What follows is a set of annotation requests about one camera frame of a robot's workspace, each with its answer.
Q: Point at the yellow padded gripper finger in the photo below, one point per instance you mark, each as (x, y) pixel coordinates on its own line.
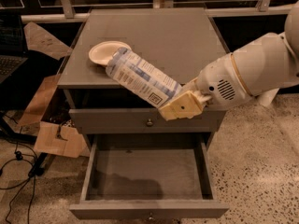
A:
(184, 106)

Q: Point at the brown cardboard box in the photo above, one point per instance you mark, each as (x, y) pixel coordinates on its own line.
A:
(48, 108)

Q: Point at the white metal railing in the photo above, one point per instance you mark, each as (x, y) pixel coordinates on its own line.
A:
(155, 6)

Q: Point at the brass middle drawer knob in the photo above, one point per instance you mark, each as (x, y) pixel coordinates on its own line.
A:
(151, 217)

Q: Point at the black laptop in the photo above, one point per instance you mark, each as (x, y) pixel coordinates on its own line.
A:
(13, 48)

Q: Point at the blue labelled plastic bottle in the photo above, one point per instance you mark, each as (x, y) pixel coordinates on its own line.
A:
(142, 78)

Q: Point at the brass drawer knob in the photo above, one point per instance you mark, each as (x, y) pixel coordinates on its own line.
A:
(149, 123)
(151, 217)

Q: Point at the closed grey upper drawer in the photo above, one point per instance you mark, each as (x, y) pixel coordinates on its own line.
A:
(133, 120)

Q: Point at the white diagonal post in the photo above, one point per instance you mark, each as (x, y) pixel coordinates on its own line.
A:
(267, 97)

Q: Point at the grey wooden drawer cabinet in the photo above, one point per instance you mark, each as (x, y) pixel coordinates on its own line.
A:
(179, 41)

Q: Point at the brass upper drawer knob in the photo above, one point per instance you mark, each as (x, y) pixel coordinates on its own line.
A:
(149, 123)

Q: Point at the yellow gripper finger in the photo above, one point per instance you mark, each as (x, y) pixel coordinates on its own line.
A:
(190, 86)

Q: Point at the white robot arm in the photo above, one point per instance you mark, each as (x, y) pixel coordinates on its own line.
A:
(260, 68)

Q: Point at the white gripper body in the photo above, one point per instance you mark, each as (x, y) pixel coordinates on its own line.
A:
(220, 79)

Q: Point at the open grey middle drawer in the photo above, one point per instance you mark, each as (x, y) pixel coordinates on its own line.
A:
(130, 175)

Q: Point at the white paper bowl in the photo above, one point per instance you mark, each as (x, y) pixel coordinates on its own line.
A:
(103, 52)

